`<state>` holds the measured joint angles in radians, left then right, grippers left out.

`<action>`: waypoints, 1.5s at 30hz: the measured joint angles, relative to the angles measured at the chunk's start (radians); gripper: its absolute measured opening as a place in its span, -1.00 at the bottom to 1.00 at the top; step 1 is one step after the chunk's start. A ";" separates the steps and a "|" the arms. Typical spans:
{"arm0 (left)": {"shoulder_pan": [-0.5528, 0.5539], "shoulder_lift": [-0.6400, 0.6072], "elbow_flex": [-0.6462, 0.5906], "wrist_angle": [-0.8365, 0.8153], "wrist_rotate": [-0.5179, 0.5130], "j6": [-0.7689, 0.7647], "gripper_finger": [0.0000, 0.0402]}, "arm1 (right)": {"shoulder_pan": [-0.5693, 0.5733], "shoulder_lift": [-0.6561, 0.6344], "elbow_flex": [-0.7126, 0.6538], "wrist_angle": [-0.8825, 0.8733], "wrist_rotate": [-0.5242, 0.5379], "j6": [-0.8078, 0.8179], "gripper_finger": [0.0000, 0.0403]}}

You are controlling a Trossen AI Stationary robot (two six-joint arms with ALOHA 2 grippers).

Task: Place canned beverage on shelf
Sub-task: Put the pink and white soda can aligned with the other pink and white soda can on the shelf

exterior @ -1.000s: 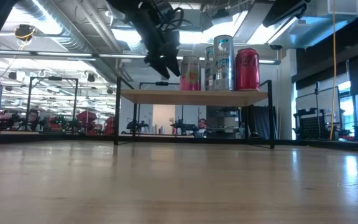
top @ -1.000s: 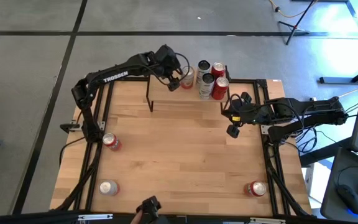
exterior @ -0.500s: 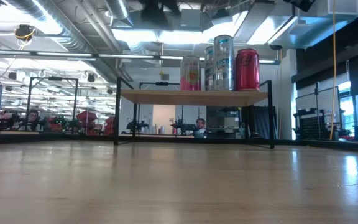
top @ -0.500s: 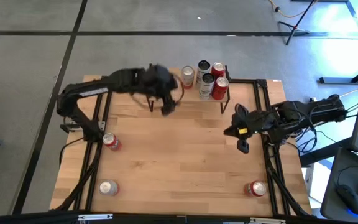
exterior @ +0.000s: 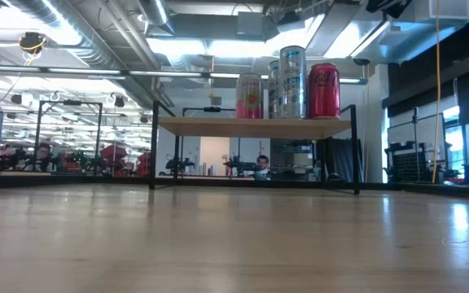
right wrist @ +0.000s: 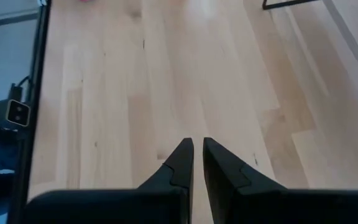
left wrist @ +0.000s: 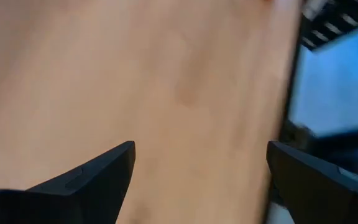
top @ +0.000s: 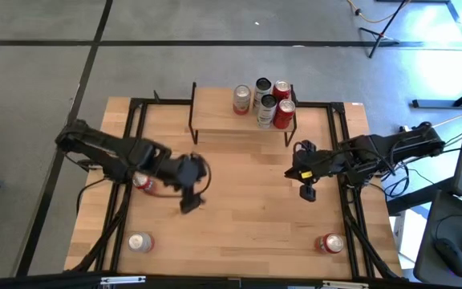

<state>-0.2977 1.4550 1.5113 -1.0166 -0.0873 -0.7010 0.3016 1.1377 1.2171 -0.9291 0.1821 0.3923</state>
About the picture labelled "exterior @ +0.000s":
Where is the red Coca-Cola Zero can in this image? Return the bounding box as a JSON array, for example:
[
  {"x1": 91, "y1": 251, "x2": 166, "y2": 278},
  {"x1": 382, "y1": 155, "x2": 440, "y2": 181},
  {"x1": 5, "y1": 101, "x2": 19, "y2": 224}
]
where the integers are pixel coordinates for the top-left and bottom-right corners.
[{"x1": 307, "y1": 63, "x2": 341, "y2": 120}]

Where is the tall white Arctic can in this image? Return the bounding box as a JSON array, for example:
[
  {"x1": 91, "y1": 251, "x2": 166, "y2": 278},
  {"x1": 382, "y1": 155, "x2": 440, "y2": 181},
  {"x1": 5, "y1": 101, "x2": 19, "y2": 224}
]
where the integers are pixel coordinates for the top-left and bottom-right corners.
[
  {"x1": 268, "y1": 59, "x2": 281, "y2": 120},
  {"x1": 278, "y1": 45, "x2": 308, "y2": 120}
]

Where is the pink and white can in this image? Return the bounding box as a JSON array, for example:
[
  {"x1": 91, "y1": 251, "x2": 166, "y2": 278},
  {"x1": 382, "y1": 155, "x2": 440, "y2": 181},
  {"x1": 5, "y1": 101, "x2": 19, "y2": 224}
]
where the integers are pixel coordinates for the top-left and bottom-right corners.
[{"x1": 235, "y1": 72, "x2": 265, "y2": 120}]

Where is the black tripod stand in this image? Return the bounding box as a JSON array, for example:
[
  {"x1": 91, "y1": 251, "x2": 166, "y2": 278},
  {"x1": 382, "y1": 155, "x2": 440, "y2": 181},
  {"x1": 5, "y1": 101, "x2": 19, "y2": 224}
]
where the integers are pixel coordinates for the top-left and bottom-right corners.
[{"x1": 387, "y1": 106, "x2": 443, "y2": 183}]

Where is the black pegboard cart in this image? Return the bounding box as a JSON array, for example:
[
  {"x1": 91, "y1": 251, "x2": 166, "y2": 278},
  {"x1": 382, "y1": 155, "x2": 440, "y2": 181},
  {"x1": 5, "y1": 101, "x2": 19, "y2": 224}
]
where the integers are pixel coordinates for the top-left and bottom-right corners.
[{"x1": 384, "y1": 140, "x2": 433, "y2": 184}]

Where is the black fabric panel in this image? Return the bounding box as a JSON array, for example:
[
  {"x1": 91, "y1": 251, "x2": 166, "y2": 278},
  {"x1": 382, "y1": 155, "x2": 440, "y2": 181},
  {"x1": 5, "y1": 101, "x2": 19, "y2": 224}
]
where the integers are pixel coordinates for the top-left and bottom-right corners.
[{"x1": 319, "y1": 137, "x2": 364, "y2": 183}]

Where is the grey cabinet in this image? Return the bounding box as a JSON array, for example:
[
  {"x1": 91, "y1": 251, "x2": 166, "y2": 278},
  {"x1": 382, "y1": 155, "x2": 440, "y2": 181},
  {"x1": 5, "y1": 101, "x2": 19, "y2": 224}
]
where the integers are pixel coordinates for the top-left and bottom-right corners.
[{"x1": 270, "y1": 138, "x2": 317, "y2": 182}]

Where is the person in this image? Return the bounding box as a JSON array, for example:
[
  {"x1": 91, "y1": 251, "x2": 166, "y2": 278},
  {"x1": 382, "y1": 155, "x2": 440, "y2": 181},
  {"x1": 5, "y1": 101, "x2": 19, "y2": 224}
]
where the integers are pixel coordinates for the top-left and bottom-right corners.
[
  {"x1": 252, "y1": 154, "x2": 272, "y2": 181},
  {"x1": 25, "y1": 142, "x2": 57, "y2": 172}
]

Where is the long ceiling light bar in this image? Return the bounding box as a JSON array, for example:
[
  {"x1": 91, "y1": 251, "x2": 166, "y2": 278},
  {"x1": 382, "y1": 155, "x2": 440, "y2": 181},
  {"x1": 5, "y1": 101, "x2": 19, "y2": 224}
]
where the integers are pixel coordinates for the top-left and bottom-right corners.
[{"x1": 0, "y1": 63, "x2": 368, "y2": 85}]

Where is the red fabric cover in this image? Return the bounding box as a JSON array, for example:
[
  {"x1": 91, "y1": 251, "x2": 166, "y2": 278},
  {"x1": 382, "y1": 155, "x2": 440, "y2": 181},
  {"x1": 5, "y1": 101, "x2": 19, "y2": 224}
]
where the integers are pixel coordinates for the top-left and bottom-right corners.
[{"x1": 99, "y1": 145, "x2": 129, "y2": 177}]

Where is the wooden shelf with black frame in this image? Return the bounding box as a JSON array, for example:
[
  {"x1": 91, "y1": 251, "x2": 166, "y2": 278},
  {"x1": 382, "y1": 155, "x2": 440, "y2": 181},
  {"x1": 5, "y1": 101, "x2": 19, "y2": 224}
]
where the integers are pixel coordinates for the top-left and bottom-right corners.
[{"x1": 147, "y1": 99, "x2": 360, "y2": 196}]

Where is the black metal rig frame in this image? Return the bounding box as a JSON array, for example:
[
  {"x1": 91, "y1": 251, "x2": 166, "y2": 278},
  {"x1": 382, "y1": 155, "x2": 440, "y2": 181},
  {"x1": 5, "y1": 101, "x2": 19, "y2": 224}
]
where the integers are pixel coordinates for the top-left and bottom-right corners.
[
  {"x1": 34, "y1": 100, "x2": 104, "y2": 172},
  {"x1": 182, "y1": 106, "x2": 243, "y2": 176}
]

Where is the black aluminium table frame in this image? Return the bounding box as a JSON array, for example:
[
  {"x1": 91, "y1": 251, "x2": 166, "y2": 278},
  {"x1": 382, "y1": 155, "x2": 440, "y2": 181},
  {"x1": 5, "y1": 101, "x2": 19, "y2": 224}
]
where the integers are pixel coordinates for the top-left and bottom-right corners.
[{"x1": 0, "y1": 173, "x2": 469, "y2": 201}]

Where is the black ceiling camera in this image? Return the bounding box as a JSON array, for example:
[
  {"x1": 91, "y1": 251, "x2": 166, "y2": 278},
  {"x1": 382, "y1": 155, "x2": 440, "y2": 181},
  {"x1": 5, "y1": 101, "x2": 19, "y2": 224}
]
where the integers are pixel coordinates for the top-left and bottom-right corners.
[{"x1": 18, "y1": 31, "x2": 47, "y2": 56}]

